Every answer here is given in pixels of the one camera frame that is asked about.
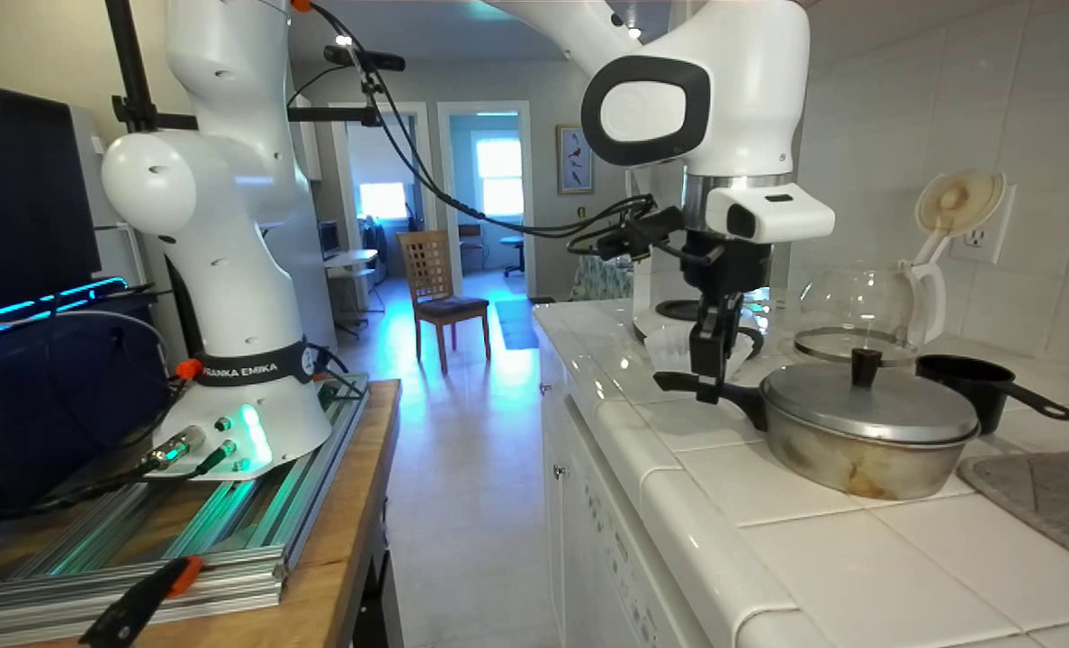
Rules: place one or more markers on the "aluminium base frame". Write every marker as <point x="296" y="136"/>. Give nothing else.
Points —
<point x="229" y="532"/>

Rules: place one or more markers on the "glass coffee carafe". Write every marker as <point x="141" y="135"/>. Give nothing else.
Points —
<point x="874" y="300"/>

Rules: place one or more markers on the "bright window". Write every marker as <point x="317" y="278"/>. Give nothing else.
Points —
<point x="385" y="199"/>
<point x="497" y="178"/>

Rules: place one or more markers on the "dark blue bag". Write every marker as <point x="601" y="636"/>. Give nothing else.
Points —
<point x="53" y="408"/>

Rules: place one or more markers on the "white counter base cabinet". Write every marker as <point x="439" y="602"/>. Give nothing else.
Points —
<point x="610" y="546"/>

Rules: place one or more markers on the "white coffee maker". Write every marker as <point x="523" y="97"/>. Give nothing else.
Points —
<point x="658" y="307"/>

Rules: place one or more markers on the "framed wall picture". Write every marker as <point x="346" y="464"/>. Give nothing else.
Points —
<point x="569" y="159"/>

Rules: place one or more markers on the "metal pot lid black knob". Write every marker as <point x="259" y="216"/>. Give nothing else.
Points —
<point x="875" y="408"/>

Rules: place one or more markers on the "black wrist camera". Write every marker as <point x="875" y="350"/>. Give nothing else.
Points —
<point x="647" y="236"/>

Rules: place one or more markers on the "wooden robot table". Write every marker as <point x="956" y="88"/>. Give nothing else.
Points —
<point x="339" y="540"/>

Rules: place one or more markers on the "grey mat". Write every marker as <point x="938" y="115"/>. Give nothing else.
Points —
<point x="1056" y="499"/>

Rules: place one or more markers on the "black monitor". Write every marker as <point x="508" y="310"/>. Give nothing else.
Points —
<point x="22" y="193"/>

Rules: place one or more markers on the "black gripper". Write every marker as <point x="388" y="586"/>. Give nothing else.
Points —
<point x="725" y="264"/>

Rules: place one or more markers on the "dark cup on counter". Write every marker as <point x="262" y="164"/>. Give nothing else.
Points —
<point x="970" y="385"/>

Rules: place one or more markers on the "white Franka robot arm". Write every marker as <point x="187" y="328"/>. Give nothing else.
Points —
<point x="247" y="238"/>

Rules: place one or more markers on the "wooden chair dark seat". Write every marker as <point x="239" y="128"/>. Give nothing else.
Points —
<point x="428" y="270"/>

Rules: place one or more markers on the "table with floral cloth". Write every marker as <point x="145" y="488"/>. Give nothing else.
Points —
<point x="601" y="278"/>

